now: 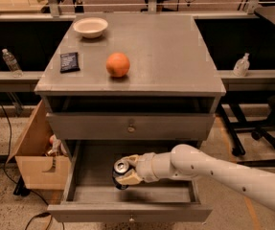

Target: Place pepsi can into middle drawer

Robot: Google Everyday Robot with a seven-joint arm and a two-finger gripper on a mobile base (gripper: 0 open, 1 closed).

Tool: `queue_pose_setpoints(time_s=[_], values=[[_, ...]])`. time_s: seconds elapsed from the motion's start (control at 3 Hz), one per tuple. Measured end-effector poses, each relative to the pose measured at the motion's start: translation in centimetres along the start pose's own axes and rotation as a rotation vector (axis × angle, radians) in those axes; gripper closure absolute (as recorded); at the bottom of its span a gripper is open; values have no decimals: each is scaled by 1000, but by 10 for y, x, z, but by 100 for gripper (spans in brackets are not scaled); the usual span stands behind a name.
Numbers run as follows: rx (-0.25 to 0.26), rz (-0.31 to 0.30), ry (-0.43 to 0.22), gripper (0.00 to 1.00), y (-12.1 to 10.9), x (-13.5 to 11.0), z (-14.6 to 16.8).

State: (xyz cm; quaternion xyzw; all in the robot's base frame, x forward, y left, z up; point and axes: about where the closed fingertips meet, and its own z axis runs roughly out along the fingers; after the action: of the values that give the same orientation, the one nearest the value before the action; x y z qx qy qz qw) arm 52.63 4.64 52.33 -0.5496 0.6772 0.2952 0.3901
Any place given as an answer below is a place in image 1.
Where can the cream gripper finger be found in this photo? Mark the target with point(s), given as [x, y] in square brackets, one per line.
[128, 178]
[131, 160]

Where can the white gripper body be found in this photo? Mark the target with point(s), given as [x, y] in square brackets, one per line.
[145, 167]

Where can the blue pepsi can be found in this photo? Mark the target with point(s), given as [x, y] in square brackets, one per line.
[120, 168]

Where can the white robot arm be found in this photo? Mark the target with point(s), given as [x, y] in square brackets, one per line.
[185, 162]

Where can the open middle drawer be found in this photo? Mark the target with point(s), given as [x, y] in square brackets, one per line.
[91, 196]

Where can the grey drawer cabinet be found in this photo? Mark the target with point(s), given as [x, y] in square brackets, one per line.
[171, 73]

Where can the closed top drawer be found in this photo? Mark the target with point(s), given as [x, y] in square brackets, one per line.
[80, 126]

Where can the cardboard box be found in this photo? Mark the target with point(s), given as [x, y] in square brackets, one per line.
[38, 169]

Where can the orange fruit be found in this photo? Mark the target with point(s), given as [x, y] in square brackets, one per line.
[117, 65]

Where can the dark blue snack packet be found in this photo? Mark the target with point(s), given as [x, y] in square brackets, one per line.
[69, 62]

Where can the white bowl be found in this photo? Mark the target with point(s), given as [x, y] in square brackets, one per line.
[91, 27]

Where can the black office chair base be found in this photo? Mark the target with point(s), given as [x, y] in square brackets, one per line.
[258, 129]

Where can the hand sanitizer bottle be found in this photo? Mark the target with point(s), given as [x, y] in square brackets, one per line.
[242, 65]

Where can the clear water bottle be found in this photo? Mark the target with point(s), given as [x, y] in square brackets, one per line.
[12, 63]

